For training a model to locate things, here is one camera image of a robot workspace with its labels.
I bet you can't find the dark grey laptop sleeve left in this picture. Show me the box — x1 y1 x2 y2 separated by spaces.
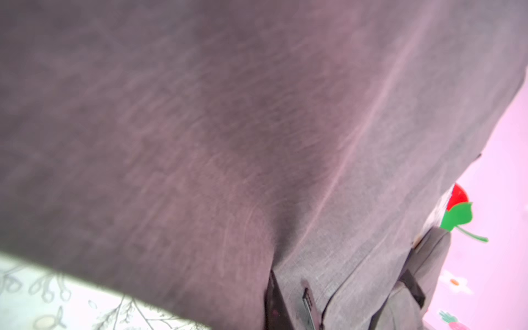
1 1 527 329

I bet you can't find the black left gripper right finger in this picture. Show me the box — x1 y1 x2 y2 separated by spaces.
301 280 324 330

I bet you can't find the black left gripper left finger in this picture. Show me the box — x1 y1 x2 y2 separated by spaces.
265 271 294 330

